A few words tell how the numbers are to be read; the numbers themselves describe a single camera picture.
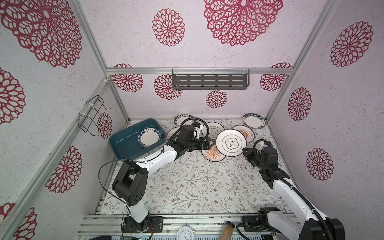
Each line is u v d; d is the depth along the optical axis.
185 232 0.69
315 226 0.41
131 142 1.03
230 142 0.87
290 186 0.52
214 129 1.13
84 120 0.71
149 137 1.06
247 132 1.12
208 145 0.75
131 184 0.46
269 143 0.74
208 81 0.99
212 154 1.00
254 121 1.23
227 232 0.69
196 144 0.74
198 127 0.78
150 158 0.52
